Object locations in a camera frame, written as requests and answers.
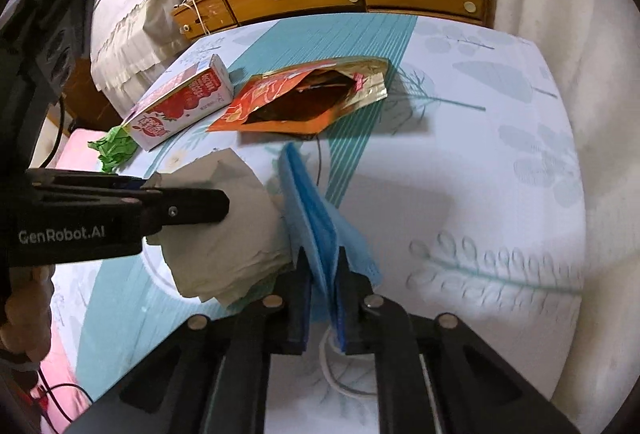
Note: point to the blue face mask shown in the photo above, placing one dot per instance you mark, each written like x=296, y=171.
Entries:
x=320, y=224

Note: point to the person's left hand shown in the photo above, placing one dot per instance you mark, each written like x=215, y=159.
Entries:
x=27, y=314

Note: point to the crumpled green paper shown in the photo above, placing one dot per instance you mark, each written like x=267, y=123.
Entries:
x=115, y=149

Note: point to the white lace cloth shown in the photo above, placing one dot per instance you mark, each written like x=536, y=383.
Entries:
x=135, y=29

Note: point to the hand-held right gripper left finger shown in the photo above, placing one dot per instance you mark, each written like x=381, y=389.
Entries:
x=300, y=314

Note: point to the white paper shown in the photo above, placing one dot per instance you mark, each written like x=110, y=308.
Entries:
x=225, y=254

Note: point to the orange snack bag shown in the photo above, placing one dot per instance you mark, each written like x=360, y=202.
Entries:
x=260, y=99

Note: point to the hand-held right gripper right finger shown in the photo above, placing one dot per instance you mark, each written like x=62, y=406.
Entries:
x=346, y=319

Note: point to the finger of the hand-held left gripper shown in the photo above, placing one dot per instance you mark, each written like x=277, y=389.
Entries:
x=132, y=181
x=195, y=209

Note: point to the pink blanket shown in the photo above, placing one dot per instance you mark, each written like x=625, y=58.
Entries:
x=82, y=149

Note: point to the red strawberry carton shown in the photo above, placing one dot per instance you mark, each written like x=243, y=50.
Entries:
x=180, y=104

